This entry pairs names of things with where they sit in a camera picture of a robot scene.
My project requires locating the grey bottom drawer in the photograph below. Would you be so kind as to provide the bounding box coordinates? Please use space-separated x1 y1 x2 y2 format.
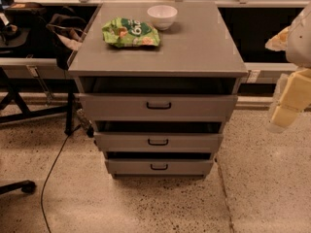
105 159 213 176

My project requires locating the grey drawer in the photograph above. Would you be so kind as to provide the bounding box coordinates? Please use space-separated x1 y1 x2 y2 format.
80 93 237 121
105 159 213 176
94 132 223 152

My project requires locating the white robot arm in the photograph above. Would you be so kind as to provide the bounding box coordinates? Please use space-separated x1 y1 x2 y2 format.
265 3 311 133

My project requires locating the grey drawer cabinet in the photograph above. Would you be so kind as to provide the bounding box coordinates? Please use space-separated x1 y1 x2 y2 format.
67 0 249 180

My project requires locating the grey top drawer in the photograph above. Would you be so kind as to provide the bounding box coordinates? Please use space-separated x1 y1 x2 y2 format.
80 93 237 121

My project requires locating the grey middle drawer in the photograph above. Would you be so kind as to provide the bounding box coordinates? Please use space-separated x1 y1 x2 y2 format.
94 132 223 152

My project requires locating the white bowl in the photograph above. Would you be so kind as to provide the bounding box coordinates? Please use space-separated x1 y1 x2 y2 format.
147 5 178 30

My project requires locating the green snack bag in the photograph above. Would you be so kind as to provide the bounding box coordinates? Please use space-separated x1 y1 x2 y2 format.
102 17 160 48

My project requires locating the dark bag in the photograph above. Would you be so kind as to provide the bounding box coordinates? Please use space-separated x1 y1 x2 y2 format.
47 14 86 70

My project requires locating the black chair base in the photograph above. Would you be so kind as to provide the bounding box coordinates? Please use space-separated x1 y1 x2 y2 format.
0 180 36 194

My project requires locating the black floor cable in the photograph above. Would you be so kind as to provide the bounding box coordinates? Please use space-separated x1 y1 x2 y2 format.
40 123 82 233

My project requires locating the black table frame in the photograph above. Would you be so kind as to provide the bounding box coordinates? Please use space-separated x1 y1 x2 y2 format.
0 68 75 136

